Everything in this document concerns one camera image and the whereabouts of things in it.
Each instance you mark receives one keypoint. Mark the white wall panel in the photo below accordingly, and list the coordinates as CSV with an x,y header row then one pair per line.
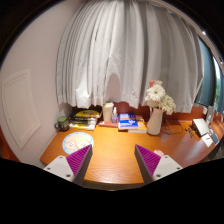
x,y
19,108

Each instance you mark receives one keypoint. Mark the white laptop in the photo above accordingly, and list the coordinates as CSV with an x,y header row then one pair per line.
x,y
200,126

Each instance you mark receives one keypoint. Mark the pink computer mouse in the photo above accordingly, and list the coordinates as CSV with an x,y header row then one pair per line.
x,y
159,152

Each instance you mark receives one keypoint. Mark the white ceramic vase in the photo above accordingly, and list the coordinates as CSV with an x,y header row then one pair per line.
x,y
155,121

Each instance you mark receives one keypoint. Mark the white and pink flowers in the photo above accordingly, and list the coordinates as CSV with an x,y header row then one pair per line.
x,y
156,97

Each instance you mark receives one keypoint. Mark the clear sanitizer bottle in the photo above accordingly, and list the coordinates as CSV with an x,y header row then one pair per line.
x,y
114,115

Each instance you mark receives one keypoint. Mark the white curtain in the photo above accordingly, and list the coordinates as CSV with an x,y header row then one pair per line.
x,y
112,49

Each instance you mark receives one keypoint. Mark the stack of dark books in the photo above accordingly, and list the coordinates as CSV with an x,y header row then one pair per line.
x,y
85,119

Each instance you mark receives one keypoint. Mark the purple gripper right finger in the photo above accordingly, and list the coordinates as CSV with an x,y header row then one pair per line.
x,y
153,166

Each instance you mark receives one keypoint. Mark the round cartoon mouse pad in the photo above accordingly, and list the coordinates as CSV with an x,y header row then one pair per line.
x,y
75,141

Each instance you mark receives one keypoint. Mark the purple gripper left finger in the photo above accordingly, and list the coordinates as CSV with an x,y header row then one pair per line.
x,y
73,167

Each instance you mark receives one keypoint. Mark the orange book under blue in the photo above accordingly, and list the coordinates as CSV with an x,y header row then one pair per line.
x,y
141,125

